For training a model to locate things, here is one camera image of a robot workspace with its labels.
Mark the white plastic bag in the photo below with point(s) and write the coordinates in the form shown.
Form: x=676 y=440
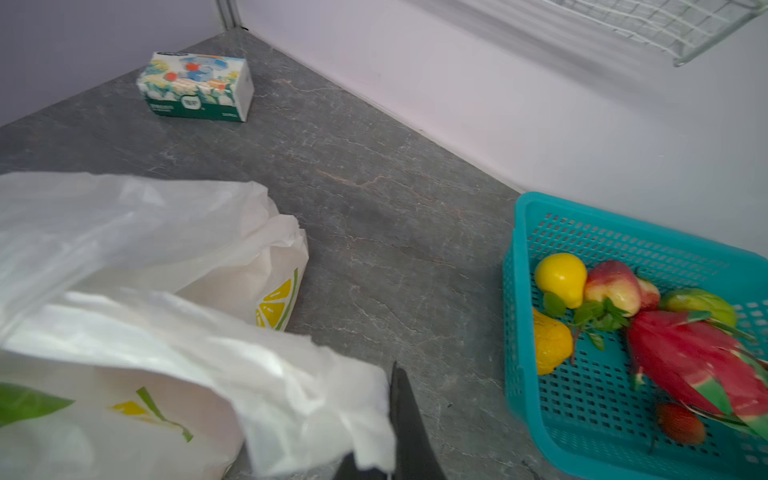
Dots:
x=143 y=336

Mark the yellow fake lemon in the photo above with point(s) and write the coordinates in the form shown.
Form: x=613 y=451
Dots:
x=564 y=275

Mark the orange fake fruit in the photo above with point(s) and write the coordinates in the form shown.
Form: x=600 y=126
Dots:
x=553 y=343

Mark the small red fake strawberry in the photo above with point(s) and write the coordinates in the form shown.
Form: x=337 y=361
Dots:
x=679 y=424

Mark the teal plastic basket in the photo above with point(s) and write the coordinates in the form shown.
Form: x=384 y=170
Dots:
x=585 y=417

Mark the colourful picture card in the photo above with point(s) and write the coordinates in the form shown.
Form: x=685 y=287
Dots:
x=197 y=86

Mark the white wire wall shelf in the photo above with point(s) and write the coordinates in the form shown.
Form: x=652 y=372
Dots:
x=684 y=29

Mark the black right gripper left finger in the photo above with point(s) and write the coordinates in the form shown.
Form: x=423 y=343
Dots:
x=348 y=470

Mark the green fake mango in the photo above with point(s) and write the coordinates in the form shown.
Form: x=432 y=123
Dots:
x=695 y=299

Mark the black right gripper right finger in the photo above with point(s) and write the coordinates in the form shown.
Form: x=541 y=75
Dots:
x=415 y=458

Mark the pale fake peach with leaves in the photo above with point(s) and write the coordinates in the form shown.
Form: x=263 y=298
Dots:
x=613 y=295

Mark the red fake dragon fruit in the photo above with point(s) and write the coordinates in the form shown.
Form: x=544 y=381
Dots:
x=702 y=364

